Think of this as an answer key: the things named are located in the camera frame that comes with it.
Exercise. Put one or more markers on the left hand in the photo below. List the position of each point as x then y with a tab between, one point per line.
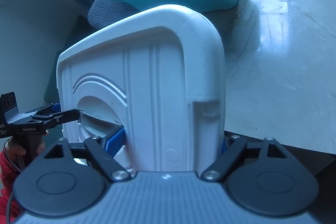
13	149

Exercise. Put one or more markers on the red sleeve forearm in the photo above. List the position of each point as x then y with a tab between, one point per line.
8	175

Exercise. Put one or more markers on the far dark fabric chair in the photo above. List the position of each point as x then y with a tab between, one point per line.
106	12

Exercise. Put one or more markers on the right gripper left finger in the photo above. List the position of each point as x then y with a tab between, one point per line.
102	152

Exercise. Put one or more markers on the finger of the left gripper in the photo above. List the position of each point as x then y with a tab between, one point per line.
45	110
55	119

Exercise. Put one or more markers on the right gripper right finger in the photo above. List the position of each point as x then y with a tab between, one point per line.
229	160

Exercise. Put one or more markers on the white plastic bin lid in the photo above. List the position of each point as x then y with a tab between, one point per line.
161	74

